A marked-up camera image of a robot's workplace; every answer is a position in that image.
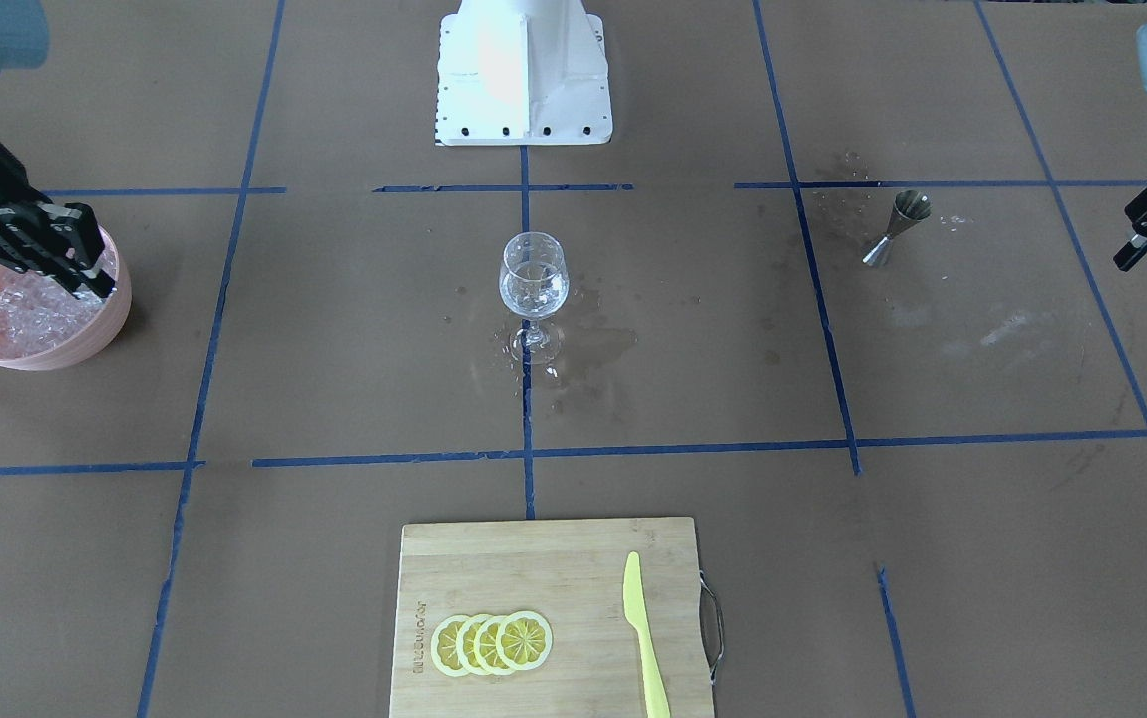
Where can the bamboo cutting board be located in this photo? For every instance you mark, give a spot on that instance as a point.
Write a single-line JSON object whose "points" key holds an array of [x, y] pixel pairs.
{"points": [[571, 573]]}

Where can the steel double jigger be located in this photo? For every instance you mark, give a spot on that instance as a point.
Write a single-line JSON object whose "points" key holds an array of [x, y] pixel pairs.
{"points": [[910, 207]]}

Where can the clear wine glass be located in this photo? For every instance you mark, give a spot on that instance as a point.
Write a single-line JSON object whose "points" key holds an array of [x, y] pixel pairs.
{"points": [[534, 283]]}

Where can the pile of clear ice cubes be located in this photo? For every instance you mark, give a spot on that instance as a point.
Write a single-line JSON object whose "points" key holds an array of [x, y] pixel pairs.
{"points": [[37, 314]]}

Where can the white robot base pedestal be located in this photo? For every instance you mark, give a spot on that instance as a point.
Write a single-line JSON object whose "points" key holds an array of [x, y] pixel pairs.
{"points": [[522, 73]]}

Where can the yellow plastic knife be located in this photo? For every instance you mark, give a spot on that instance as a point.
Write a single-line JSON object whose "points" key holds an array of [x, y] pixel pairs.
{"points": [[655, 700]]}

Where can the lemon slice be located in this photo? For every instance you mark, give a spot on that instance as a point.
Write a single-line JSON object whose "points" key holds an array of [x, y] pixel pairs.
{"points": [[444, 652], [464, 643], [483, 645], [524, 640]]}

